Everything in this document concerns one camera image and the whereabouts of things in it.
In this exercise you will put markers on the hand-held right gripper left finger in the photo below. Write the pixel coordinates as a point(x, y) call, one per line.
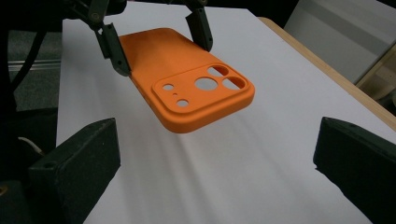
point(77, 174)

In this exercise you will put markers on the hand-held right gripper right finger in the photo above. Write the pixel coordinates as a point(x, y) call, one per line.
point(358, 168)

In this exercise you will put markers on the orange phone case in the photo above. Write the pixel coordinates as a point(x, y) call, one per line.
point(174, 74)

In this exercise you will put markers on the wooden table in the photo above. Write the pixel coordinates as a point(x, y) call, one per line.
point(342, 82)

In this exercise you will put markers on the wooden desk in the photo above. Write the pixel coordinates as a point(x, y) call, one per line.
point(383, 81)

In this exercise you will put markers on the white table sheet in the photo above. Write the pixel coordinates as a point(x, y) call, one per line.
point(249, 174)

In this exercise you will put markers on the metal floor rail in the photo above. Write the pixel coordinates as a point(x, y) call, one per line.
point(34, 65)

